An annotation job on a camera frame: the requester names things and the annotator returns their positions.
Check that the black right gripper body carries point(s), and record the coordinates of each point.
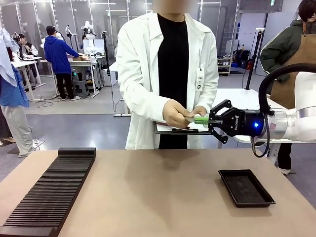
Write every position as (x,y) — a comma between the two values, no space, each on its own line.
(247,123)

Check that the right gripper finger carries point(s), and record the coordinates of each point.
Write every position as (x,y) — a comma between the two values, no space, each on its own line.
(222,107)
(219,132)

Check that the black clipboard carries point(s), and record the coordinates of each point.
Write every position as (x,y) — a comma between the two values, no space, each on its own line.
(172,129)

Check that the person's left forearm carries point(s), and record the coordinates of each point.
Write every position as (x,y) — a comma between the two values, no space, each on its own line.
(211,102)

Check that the person's right forearm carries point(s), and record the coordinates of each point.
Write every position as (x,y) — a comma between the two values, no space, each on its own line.
(145,98)

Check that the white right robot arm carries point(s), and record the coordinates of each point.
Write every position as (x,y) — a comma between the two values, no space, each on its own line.
(301,118)

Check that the black slotted PCB rack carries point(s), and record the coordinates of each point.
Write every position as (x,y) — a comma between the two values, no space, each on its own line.
(53,190)

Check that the person's left hand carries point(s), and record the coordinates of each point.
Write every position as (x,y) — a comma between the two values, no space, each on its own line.
(200,111)

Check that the person's right hand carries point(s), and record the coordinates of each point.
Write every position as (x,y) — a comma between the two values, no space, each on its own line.
(174,114)

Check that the white table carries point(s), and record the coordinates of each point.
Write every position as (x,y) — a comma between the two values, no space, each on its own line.
(237,96)

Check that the white name badge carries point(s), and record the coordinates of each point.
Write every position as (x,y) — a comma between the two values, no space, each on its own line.
(201,79)

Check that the small storage shelf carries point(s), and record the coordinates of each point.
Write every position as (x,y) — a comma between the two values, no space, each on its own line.
(224,66)

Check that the black tripod stand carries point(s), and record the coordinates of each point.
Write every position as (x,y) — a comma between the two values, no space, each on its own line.
(254,54)

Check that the black plastic tray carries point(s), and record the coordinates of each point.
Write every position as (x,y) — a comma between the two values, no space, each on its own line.
(247,188)

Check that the person in brown apron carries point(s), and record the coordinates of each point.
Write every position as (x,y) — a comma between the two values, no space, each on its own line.
(286,49)

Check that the person in white lab coat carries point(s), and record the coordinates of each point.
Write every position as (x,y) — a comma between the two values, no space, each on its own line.
(138,74)

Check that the white desk with box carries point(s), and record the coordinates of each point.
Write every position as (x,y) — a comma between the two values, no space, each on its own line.
(86,65)

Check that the black step stool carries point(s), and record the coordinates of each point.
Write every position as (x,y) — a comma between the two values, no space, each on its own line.
(80,89)

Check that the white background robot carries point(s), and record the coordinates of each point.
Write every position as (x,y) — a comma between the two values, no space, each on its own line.
(88,30)

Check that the person in blue hoodie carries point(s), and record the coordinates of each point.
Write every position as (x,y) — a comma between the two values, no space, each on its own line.
(60,56)

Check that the small white desk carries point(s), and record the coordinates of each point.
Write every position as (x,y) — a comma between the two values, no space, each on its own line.
(24,65)

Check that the person in black white jacket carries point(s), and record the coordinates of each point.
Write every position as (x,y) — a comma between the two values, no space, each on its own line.
(27,49)

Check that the person in light blue shirt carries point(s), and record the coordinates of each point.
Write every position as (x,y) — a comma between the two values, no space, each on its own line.
(12,98)

